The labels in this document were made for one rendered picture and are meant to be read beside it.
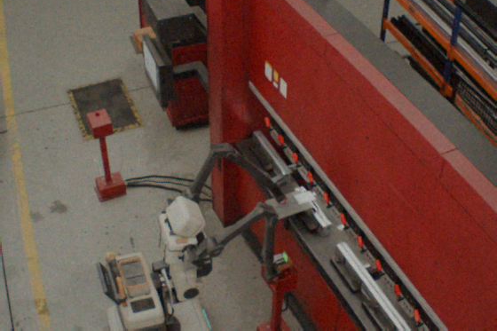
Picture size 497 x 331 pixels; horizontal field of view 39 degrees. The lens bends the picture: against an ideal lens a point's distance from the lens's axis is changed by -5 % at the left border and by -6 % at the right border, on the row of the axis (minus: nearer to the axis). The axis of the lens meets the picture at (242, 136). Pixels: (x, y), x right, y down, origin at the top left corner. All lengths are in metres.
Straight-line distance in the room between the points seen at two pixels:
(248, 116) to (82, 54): 3.29
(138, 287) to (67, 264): 1.50
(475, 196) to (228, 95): 2.48
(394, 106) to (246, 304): 2.47
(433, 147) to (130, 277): 2.10
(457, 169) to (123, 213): 3.60
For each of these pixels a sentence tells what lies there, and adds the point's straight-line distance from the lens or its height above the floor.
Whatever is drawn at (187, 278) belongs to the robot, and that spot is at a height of 0.88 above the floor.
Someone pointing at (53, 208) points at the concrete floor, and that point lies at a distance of 6.33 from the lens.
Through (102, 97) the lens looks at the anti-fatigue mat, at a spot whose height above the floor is 0.01.
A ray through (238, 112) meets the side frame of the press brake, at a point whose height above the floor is 1.14.
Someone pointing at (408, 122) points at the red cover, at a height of 2.29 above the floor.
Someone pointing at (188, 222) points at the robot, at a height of 1.36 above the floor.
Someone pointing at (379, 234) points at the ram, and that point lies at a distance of 4.02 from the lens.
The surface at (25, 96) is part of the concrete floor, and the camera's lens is 7.70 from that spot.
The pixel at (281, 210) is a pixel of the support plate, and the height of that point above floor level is 1.00.
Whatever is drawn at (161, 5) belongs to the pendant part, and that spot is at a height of 1.95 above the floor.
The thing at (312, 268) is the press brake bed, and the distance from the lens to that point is 4.75.
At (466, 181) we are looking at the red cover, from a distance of 3.15.
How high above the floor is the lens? 4.34
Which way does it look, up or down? 39 degrees down
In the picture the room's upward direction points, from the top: straight up
